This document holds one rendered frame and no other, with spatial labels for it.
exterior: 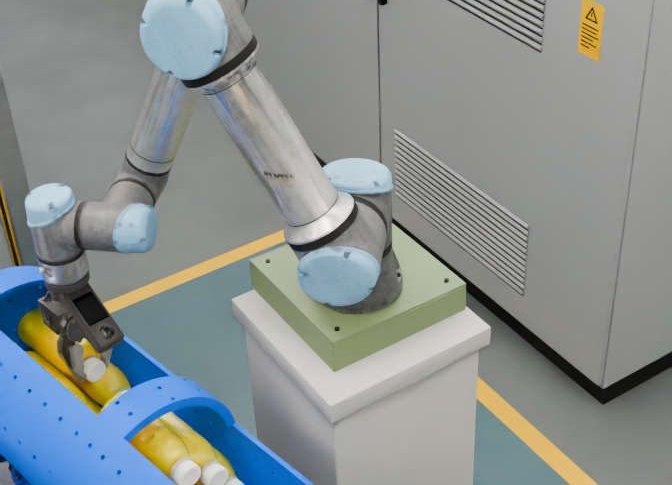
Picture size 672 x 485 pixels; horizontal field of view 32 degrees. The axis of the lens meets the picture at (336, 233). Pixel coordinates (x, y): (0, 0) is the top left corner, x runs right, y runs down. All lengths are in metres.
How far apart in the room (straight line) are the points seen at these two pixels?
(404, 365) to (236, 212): 2.41
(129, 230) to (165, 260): 2.28
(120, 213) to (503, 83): 1.65
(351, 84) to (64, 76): 1.73
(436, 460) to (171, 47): 0.94
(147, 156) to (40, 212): 0.19
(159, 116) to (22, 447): 0.55
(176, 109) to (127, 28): 3.84
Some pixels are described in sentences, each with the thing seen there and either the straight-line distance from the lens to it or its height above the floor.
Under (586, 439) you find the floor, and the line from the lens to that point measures 3.40.
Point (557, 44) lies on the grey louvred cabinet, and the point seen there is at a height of 1.06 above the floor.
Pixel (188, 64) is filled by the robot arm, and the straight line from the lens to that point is 1.54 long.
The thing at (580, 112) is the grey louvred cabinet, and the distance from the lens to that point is 3.01.
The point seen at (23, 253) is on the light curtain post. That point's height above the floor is 0.82.
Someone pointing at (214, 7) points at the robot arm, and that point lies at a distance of 1.52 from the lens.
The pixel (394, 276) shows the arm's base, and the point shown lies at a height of 1.25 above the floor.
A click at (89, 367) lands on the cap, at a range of 2.00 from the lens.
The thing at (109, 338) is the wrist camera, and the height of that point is 1.23.
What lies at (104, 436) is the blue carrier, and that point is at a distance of 1.74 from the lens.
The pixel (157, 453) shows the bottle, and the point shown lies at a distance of 1.76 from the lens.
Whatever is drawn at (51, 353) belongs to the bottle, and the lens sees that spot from 2.05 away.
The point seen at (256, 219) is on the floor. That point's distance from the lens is 4.19.
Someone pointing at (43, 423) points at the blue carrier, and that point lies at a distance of 1.82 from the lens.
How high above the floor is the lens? 2.44
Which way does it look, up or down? 37 degrees down
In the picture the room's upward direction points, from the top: 3 degrees counter-clockwise
